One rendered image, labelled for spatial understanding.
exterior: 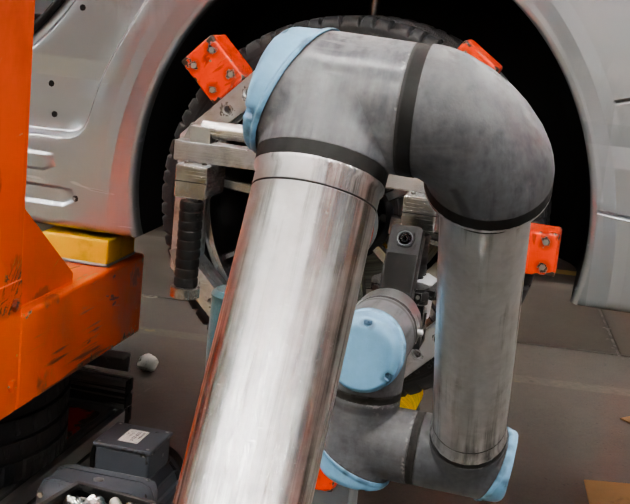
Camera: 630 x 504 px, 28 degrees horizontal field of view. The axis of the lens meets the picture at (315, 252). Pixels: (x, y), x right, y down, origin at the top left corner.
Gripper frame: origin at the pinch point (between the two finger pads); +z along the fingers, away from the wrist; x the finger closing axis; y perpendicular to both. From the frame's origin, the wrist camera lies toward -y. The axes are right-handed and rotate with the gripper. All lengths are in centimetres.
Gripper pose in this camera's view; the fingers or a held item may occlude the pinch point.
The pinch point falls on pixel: (415, 274)
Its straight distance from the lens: 181.9
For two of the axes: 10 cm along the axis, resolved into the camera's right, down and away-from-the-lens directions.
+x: 9.7, 1.4, -2.1
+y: -1.0, 9.7, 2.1
